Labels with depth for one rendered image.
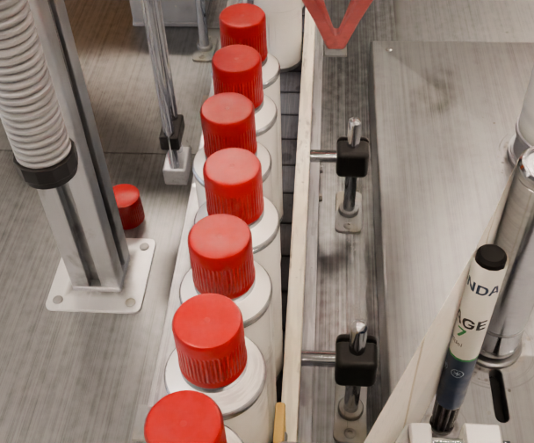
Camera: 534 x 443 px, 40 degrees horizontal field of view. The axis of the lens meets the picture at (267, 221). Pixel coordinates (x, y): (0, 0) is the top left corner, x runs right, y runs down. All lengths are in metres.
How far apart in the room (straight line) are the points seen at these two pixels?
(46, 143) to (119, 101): 0.49
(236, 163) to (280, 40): 0.40
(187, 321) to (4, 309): 0.38
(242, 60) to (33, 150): 0.15
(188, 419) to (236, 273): 0.09
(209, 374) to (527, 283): 0.24
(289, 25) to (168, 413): 0.55
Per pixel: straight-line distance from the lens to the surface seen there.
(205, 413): 0.32
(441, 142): 0.75
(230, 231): 0.37
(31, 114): 0.40
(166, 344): 0.49
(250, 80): 0.48
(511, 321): 0.54
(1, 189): 0.82
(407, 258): 0.64
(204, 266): 0.37
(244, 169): 0.41
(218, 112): 0.45
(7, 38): 0.37
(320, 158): 0.68
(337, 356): 0.53
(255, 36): 0.53
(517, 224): 0.47
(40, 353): 0.67
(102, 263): 0.66
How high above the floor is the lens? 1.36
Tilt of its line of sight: 47 degrees down
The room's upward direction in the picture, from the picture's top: 3 degrees counter-clockwise
